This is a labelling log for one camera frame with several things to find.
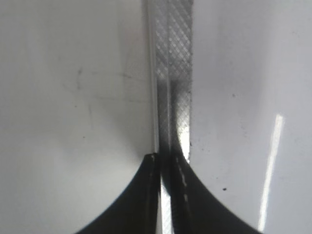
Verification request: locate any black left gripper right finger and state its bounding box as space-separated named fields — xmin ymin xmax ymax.
xmin=166 ymin=149 xmax=259 ymax=234

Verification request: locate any white board with aluminium frame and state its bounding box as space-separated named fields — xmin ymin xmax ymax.
xmin=146 ymin=0 xmax=312 ymax=234

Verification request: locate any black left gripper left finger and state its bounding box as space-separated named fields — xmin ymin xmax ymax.
xmin=78 ymin=153 xmax=160 ymax=234

